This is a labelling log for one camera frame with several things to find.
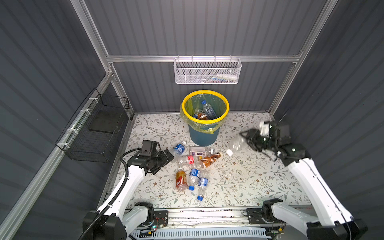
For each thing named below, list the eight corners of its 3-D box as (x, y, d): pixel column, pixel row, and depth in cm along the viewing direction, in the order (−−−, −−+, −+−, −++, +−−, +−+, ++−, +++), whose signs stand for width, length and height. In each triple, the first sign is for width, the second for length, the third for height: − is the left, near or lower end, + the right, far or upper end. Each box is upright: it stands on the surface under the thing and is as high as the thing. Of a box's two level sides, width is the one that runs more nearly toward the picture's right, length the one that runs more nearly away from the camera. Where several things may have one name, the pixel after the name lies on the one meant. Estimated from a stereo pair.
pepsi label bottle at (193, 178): (186, 189, 85) (185, 186, 80) (191, 171, 91) (191, 168, 87) (195, 191, 84) (195, 188, 79) (200, 174, 90) (200, 170, 86)
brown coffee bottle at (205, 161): (203, 170, 91) (204, 166, 87) (199, 164, 94) (199, 160, 90) (221, 157, 97) (222, 153, 93) (216, 152, 99) (217, 148, 95)
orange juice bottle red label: (175, 191, 84) (174, 188, 79) (177, 170, 92) (176, 165, 87) (187, 191, 84) (187, 188, 79) (188, 170, 92) (187, 165, 87)
